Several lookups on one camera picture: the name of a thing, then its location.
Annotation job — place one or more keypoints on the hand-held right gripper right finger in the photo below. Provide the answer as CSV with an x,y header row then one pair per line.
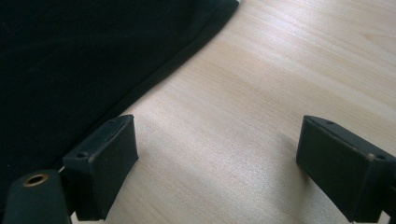
x,y
345,174

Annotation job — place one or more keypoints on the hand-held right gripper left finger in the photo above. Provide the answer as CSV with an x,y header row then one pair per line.
x,y
102,168

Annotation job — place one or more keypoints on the black cloth garment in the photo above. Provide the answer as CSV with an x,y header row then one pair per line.
x,y
77,56

